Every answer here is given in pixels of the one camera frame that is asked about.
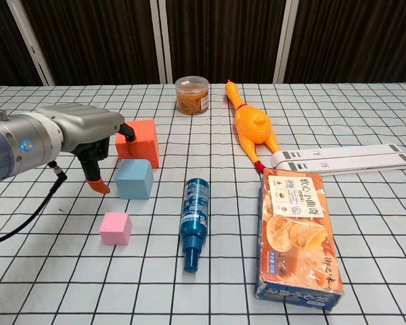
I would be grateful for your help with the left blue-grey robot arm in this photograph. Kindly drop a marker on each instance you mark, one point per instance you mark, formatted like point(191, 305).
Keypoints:
point(6, 149)

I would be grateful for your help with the white black-grid tablecloth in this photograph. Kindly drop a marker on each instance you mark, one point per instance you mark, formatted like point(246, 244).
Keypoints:
point(223, 189)

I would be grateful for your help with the orange cookie box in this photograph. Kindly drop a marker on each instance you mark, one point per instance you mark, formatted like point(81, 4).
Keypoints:
point(297, 237)

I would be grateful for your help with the medium blue foam cube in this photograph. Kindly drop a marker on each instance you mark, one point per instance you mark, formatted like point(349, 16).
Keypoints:
point(135, 181)

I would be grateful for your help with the white double frame post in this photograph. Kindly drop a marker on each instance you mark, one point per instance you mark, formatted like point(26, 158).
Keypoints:
point(160, 40)

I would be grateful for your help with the blue spray bottle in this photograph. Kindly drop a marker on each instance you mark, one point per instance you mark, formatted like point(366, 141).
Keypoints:
point(193, 216)

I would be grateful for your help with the small pink foam cube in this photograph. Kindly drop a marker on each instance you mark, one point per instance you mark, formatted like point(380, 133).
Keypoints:
point(115, 230)

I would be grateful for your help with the clear jar of rubber bands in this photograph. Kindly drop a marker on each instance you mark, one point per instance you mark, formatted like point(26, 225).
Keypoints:
point(192, 98)

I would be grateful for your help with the large orange foam cube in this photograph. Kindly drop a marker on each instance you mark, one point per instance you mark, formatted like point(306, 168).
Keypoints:
point(145, 145)

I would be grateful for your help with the dark pleated curtain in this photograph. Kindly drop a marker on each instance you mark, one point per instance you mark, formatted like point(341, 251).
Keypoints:
point(98, 40)

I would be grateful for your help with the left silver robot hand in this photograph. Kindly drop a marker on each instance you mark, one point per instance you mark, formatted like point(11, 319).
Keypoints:
point(88, 125)

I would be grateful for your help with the orange rubber chicken toy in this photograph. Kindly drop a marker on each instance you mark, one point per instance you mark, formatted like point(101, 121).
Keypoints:
point(252, 128)

